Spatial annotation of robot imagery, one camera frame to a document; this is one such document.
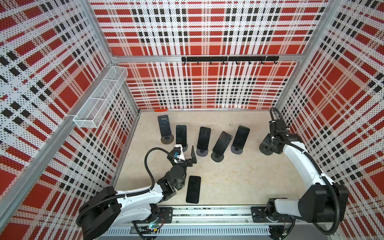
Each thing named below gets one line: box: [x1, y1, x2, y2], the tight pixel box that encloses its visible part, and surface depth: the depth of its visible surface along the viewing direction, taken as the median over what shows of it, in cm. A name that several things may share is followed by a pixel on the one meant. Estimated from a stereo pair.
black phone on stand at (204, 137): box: [197, 126, 212, 151], surface depth 93 cm
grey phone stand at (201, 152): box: [196, 148, 209, 157], surface depth 99 cm
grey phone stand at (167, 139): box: [160, 134, 175, 145], surface depth 106 cm
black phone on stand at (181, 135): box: [176, 125, 187, 147], surface depth 95 cm
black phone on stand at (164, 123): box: [157, 114, 172, 137], surface depth 98 cm
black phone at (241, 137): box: [232, 125, 251, 150], surface depth 92 cm
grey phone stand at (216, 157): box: [210, 151, 224, 163], surface depth 95 cm
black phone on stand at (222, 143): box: [212, 131, 233, 157], surface depth 92 cm
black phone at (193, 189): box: [185, 175, 201, 204], surface depth 84 cm
